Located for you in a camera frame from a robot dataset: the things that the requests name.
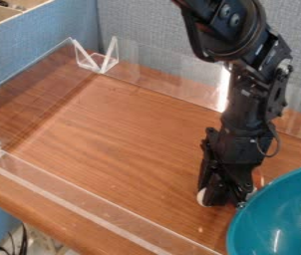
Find white brown toy mushroom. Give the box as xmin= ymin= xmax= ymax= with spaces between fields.
xmin=196 ymin=187 xmax=258 ymax=207

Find clear acrylic barrier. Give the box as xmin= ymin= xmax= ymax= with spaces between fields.
xmin=106 ymin=49 xmax=301 ymax=138
xmin=0 ymin=151 xmax=222 ymax=255

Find clear acrylic back barrier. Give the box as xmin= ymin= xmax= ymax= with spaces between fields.
xmin=106 ymin=49 xmax=301 ymax=138

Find black cables under table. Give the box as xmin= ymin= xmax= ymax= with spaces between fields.
xmin=0 ymin=222 xmax=31 ymax=255

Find wooden shelf box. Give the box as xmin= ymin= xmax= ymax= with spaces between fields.
xmin=0 ymin=0 xmax=55 ymax=24

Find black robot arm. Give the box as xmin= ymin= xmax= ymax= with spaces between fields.
xmin=171 ymin=0 xmax=293 ymax=207

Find clear acrylic corner bracket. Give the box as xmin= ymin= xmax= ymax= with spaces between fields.
xmin=71 ymin=36 xmax=120 ymax=74

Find clear acrylic front barrier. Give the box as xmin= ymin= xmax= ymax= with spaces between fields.
xmin=0 ymin=151 xmax=222 ymax=255

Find blue plastic bowl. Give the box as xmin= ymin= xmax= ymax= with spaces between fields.
xmin=226 ymin=168 xmax=301 ymax=255

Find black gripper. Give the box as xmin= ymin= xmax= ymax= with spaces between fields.
xmin=198 ymin=123 xmax=281 ymax=207

